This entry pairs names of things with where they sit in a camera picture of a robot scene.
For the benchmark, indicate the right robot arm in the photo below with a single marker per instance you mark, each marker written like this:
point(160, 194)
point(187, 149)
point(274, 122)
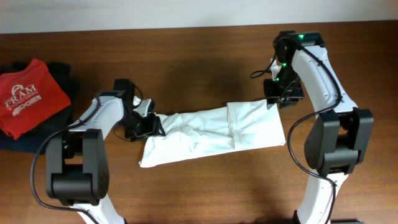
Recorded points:
point(340, 134)

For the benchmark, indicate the white t-shirt with robot print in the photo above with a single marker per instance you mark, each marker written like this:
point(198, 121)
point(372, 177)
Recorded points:
point(239, 126)

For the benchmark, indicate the red folded printed t-shirt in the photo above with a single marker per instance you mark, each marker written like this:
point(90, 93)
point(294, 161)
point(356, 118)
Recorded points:
point(28, 98)

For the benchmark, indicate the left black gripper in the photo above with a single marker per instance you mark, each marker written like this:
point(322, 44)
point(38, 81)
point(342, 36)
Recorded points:
point(154, 125)

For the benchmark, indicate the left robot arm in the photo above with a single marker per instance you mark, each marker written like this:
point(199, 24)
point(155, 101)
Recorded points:
point(77, 171)

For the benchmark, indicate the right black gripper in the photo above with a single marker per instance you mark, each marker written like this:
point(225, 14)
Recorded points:
point(285, 96)

